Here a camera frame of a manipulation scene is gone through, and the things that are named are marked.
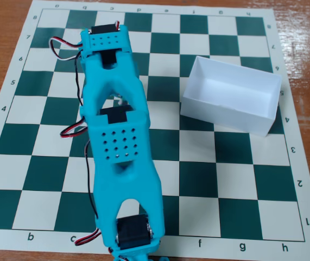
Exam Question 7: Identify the white open cardboard box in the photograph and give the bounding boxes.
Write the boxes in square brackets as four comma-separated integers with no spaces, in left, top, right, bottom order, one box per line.
[180,55,282,136]

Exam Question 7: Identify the green and cream chessboard mat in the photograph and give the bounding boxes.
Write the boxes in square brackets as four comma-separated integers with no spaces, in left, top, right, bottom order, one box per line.
[0,0,310,261]

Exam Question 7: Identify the red white black upper-arm cable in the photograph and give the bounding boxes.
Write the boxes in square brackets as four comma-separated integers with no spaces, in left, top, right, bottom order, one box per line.
[59,119,99,220]

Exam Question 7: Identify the red white black base cable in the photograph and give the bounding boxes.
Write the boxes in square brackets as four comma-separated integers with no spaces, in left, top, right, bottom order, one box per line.
[74,227,102,246]

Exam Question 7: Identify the red white black forearm cable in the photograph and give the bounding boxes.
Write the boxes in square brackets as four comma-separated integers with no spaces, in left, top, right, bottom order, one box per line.
[48,37,86,107]

